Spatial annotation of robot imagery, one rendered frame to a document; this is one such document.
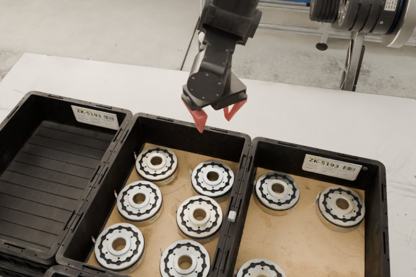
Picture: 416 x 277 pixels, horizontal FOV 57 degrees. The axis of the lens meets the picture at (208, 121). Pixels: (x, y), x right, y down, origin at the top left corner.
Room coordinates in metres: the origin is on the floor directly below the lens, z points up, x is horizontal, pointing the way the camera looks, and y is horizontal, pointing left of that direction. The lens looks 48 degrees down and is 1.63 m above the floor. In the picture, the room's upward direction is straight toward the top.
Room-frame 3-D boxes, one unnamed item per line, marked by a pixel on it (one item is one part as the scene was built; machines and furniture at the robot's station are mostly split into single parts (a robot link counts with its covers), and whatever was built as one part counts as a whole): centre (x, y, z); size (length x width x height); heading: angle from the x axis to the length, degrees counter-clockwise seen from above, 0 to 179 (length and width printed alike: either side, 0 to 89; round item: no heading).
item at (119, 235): (0.35, 0.18, 0.86); 0.05 x 0.05 x 0.01
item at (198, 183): (0.52, -0.01, 0.86); 0.10 x 0.10 x 0.01
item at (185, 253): (0.31, 0.05, 0.86); 0.05 x 0.05 x 0.01
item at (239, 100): (0.52, -0.03, 1.10); 0.07 x 0.07 x 0.09; 30
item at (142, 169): (0.56, 0.13, 0.86); 0.10 x 0.10 x 0.01
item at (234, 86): (0.52, -0.01, 1.17); 0.10 x 0.07 x 0.07; 120
